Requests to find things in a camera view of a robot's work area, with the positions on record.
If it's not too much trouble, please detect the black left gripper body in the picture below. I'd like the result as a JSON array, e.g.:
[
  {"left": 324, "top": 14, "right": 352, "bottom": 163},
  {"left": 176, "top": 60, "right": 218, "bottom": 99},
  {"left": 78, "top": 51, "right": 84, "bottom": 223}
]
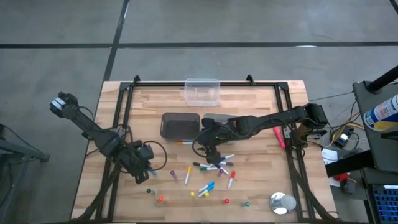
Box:
[{"left": 123, "top": 140, "right": 155, "bottom": 175}]

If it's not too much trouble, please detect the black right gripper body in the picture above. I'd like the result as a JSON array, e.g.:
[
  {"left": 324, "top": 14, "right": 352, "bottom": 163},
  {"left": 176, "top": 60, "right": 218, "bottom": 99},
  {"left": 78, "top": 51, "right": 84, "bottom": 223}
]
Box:
[{"left": 197, "top": 117, "right": 237, "bottom": 147}]

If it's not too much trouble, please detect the white marker red cap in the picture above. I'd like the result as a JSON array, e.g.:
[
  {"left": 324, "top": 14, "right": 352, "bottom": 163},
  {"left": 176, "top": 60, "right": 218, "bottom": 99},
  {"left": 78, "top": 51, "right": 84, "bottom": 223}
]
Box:
[{"left": 227, "top": 170, "right": 236, "bottom": 190}]

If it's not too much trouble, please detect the pink highlighter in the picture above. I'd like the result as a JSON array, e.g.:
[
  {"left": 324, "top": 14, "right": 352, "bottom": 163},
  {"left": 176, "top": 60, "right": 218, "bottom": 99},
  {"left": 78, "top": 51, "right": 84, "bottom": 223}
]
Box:
[{"left": 272, "top": 126, "right": 286, "bottom": 150}]

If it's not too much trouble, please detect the light grey plastic bin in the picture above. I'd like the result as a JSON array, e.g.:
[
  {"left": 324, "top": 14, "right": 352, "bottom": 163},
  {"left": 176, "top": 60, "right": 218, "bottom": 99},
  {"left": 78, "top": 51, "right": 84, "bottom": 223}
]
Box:
[{"left": 202, "top": 112, "right": 241, "bottom": 146}]

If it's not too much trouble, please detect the dark grey translucent bin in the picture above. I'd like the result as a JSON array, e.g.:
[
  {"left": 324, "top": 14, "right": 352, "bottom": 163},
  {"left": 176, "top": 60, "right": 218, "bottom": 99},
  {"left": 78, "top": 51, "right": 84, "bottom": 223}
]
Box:
[{"left": 160, "top": 111, "right": 201, "bottom": 142}]

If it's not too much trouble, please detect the clear plastic container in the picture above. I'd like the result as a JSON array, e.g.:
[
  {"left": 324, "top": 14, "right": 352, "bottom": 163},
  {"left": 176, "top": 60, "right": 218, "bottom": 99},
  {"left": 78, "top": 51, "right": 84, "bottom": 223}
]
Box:
[{"left": 183, "top": 78, "right": 221, "bottom": 107}]

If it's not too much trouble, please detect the white light bulb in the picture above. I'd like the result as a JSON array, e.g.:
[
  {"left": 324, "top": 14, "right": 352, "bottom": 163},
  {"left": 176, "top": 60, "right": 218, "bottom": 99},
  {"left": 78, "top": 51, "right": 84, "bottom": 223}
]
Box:
[{"left": 280, "top": 194, "right": 298, "bottom": 212}]

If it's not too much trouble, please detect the grey metal stand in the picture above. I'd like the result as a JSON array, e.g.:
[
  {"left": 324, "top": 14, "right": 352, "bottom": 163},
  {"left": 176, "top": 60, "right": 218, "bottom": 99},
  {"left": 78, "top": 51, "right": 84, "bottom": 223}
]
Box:
[{"left": 0, "top": 123, "right": 50, "bottom": 224}]

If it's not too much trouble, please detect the white paper card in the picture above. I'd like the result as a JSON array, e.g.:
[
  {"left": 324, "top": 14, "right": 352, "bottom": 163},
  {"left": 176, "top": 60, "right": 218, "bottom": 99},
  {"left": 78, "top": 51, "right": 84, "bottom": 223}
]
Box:
[{"left": 321, "top": 147, "right": 339, "bottom": 166}]

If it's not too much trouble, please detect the blue white power adapter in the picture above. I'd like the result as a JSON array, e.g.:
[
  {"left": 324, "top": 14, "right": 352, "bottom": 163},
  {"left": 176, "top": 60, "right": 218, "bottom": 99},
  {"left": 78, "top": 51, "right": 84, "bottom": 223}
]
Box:
[{"left": 333, "top": 132, "right": 351, "bottom": 149}]

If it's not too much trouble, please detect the small red object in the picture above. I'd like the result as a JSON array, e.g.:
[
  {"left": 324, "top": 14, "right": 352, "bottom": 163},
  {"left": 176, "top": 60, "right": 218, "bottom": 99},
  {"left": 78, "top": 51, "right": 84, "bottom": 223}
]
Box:
[{"left": 333, "top": 172, "right": 351, "bottom": 184}]

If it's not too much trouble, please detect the black bar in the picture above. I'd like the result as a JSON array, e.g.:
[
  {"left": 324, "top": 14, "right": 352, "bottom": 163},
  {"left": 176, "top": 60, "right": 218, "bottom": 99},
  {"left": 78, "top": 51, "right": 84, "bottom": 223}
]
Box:
[{"left": 325, "top": 150, "right": 377, "bottom": 178}]

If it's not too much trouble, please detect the dark grey box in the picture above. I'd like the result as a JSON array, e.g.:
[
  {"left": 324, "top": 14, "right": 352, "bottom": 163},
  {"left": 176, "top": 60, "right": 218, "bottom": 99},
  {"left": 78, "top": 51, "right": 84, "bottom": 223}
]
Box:
[{"left": 340, "top": 179, "right": 357, "bottom": 195}]

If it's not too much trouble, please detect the blue white spray can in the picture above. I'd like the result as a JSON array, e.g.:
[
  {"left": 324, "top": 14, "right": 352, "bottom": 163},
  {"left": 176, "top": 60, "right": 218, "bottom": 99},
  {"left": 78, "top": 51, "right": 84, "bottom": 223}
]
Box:
[{"left": 363, "top": 94, "right": 398, "bottom": 131}]

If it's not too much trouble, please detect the grey equipment cart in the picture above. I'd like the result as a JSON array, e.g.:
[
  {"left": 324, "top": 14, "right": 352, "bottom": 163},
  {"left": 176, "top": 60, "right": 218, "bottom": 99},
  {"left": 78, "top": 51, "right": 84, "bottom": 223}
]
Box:
[{"left": 353, "top": 80, "right": 398, "bottom": 174}]

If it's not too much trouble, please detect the black pole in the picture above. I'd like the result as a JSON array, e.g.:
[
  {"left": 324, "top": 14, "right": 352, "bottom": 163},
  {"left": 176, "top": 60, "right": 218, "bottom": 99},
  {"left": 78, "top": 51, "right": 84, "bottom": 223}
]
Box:
[{"left": 366, "top": 65, "right": 398, "bottom": 94}]

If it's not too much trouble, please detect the laptop keyboard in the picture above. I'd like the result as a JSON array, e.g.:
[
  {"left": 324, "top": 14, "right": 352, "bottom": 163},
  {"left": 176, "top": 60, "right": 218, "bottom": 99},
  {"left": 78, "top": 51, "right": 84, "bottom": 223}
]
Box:
[{"left": 369, "top": 183, "right": 398, "bottom": 224}]

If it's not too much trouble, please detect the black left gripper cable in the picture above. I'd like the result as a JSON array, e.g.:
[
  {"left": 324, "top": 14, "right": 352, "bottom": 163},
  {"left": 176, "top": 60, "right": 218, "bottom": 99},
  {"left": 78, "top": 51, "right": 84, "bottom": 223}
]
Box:
[{"left": 141, "top": 140, "right": 168, "bottom": 172}]

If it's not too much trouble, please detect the black aluminium table frame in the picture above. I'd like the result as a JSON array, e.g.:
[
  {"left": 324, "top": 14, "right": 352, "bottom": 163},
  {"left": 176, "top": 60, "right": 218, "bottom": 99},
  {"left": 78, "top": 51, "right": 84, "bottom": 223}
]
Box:
[{"left": 70, "top": 74, "right": 340, "bottom": 223}]

